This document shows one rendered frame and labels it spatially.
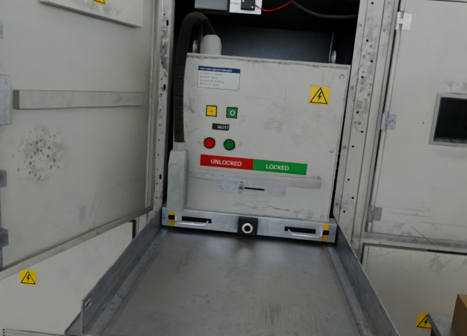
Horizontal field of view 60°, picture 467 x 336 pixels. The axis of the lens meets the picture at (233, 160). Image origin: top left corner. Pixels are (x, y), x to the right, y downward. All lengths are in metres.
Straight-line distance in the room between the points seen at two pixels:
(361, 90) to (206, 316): 0.84
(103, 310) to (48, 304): 0.81
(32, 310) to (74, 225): 0.62
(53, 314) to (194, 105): 0.95
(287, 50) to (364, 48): 0.81
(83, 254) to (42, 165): 0.57
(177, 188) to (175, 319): 0.41
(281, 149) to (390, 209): 0.43
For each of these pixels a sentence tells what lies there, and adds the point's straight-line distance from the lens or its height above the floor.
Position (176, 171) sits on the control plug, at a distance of 1.13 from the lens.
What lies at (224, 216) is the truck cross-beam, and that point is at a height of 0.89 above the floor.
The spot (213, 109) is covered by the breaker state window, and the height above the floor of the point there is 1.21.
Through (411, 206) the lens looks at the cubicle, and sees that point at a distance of 1.44.
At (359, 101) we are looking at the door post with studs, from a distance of 1.35.
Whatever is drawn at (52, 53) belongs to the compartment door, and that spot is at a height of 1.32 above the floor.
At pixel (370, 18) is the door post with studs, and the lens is 1.37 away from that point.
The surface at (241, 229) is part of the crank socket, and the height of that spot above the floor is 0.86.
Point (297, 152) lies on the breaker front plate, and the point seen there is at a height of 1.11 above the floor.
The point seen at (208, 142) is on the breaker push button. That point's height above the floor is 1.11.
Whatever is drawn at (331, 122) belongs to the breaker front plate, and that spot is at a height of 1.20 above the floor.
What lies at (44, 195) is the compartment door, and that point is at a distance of 1.08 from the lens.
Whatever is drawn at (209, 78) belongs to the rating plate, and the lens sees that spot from 1.19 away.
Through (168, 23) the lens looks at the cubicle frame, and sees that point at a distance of 1.37.
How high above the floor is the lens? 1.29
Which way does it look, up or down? 11 degrees down
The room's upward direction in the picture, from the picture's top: 5 degrees clockwise
